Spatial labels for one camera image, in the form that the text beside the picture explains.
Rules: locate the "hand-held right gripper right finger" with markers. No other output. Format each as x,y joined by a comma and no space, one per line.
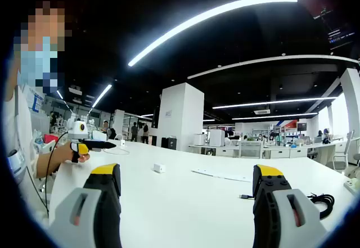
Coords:
281,220

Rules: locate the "person's left hand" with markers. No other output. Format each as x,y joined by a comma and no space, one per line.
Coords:
83,158

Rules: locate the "narrow white pillar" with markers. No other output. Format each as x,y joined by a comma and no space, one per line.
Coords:
118,122

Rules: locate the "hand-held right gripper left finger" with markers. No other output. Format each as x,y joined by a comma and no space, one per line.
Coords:
92,220

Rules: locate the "white mesh-back chair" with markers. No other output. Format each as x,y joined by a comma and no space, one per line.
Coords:
251,149

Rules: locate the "black cabinet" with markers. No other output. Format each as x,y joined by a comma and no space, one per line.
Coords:
168,143

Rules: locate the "white charger adapter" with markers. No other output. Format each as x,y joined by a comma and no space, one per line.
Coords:
159,168

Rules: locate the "white power strip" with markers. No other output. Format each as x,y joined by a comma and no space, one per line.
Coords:
351,186

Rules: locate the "wide white pillar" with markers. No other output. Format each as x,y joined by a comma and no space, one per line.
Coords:
180,113

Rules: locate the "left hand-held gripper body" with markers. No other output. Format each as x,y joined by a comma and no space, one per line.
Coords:
76,131

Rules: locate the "white office desk row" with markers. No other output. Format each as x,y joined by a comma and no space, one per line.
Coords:
281,152

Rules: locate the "small white appliance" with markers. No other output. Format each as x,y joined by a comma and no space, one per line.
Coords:
199,139

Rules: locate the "short ceiling light strip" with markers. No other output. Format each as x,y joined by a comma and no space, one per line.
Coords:
102,94

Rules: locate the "grey chest-worn device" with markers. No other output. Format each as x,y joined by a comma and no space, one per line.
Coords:
15,163

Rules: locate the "blue white wall poster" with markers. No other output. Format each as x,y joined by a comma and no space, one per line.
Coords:
36,101

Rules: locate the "ceiling air vent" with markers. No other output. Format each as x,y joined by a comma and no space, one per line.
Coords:
261,112

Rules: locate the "person's torso in white shirt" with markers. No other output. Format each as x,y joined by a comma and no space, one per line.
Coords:
19,135

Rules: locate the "long curved ceiling light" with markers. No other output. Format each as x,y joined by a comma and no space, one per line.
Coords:
211,13

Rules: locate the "dark ceiling-hung screen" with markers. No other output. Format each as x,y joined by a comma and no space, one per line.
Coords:
337,37

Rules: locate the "grey office chair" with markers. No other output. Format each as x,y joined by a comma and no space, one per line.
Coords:
341,156

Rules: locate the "large white appliance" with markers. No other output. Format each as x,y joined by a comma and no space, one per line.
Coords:
217,137

